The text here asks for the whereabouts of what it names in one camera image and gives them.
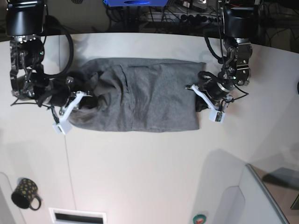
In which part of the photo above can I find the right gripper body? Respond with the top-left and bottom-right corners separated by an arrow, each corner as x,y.
37,83 -> 71,107

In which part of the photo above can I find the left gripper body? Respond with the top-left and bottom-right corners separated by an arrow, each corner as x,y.
198,71 -> 235,101

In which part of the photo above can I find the grey t-shirt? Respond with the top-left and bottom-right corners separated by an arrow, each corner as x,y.
69,58 -> 205,133

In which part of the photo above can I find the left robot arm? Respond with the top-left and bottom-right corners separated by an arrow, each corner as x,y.
198,0 -> 260,109

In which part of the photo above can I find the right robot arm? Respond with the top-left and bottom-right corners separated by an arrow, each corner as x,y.
6,0 -> 97,109

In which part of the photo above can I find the black power strip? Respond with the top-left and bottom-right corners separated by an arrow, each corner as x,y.
180,14 -> 217,25

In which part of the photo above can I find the black mug with yellow dots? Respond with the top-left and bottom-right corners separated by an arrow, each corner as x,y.
11,178 -> 42,211

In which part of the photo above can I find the blue box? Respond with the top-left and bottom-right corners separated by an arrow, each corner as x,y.
103,0 -> 168,7

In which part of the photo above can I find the white slotted panel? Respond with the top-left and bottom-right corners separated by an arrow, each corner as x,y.
49,208 -> 107,224

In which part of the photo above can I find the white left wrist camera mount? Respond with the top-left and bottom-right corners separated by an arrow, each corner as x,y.
185,84 -> 233,123

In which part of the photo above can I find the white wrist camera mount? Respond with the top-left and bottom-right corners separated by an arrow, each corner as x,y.
52,91 -> 93,135
185,84 -> 233,123

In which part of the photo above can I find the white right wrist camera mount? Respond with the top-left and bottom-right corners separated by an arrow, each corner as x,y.
52,91 -> 93,135

